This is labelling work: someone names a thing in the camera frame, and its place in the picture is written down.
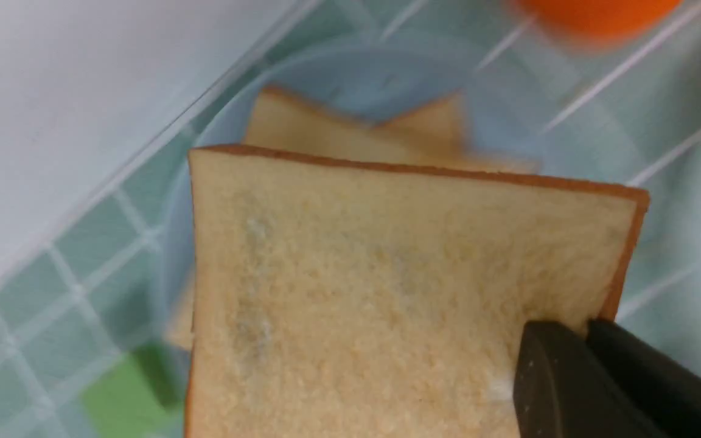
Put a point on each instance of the orange fruit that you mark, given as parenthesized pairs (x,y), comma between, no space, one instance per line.
(598,20)

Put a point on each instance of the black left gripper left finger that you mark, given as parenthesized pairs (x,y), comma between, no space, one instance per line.
(561,389)

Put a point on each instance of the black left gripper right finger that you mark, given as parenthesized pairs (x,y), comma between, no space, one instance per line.
(664,391)

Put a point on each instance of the light blue bread plate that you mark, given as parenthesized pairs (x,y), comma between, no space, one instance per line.
(388,105)

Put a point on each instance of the green checkered tablecloth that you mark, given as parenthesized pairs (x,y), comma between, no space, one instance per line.
(74,304)

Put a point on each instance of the green cube block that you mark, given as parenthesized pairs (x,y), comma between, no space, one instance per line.
(137,397)

